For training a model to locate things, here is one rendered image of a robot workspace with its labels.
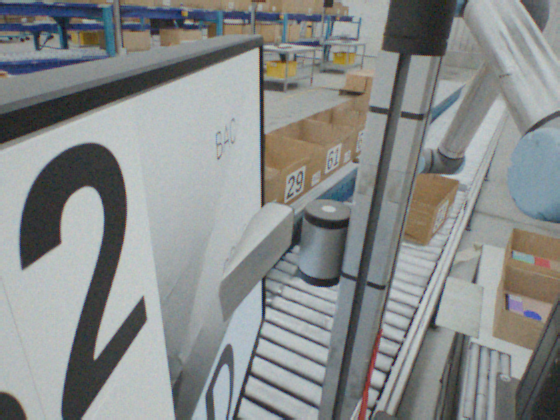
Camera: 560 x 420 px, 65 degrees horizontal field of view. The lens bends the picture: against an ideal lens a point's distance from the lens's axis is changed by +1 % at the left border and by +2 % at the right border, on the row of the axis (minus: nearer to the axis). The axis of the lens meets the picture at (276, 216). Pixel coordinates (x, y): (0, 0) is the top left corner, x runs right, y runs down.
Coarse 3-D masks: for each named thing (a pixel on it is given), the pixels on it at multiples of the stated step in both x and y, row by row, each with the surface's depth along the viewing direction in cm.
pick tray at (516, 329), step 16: (512, 272) 145; (528, 272) 143; (512, 288) 147; (528, 288) 145; (544, 288) 143; (496, 304) 137; (496, 320) 127; (512, 320) 123; (528, 320) 121; (496, 336) 127; (512, 336) 124; (528, 336) 122
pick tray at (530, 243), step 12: (516, 228) 172; (516, 240) 173; (528, 240) 171; (540, 240) 169; (552, 240) 167; (504, 252) 174; (528, 252) 173; (540, 252) 171; (552, 252) 169; (504, 264) 156; (516, 264) 150; (528, 264) 148; (552, 264) 167; (552, 276) 145
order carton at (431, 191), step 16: (432, 176) 203; (416, 192) 210; (432, 192) 205; (448, 192) 201; (416, 208) 171; (432, 208) 168; (448, 208) 191; (416, 224) 174; (432, 224) 171; (416, 240) 176
